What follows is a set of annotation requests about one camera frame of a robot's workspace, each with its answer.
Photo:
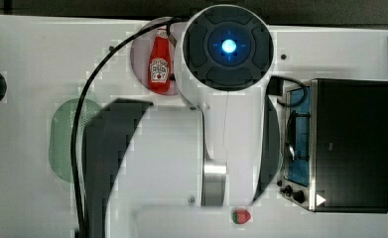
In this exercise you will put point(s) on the green plastic strainer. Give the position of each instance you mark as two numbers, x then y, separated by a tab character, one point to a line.
61	128

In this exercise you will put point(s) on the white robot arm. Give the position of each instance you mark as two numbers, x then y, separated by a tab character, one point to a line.
182	168

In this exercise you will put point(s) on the red ketchup bottle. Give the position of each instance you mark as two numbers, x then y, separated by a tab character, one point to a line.
159	67

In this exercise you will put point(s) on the grey round plate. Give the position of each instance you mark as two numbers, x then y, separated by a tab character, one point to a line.
140	54

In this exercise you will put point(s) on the red green strawberry toy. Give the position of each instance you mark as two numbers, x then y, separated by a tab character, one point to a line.
240	216

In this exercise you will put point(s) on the black toaster oven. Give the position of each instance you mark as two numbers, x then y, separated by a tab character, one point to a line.
335	146

